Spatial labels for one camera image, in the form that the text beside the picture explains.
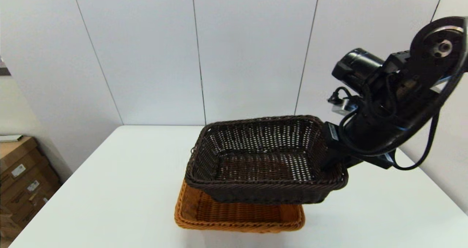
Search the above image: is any dark brown wicker basket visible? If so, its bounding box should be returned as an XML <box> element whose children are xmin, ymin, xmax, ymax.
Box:
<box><xmin>185</xmin><ymin>115</ymin><xmax>349</xmax><ymax>205</ymax></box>

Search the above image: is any orange wicker basket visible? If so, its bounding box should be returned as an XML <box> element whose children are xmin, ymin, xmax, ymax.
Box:
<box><xmin>174</xmin><ymin>179</ymin><xmax>306</xmax><ymax>234</ymax></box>

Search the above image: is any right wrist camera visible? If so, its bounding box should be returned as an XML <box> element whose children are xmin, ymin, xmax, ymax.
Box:
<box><xmin>331</xmin><ymin>97</ymin><xmax>361</xmax><ymax>116</ymax></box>

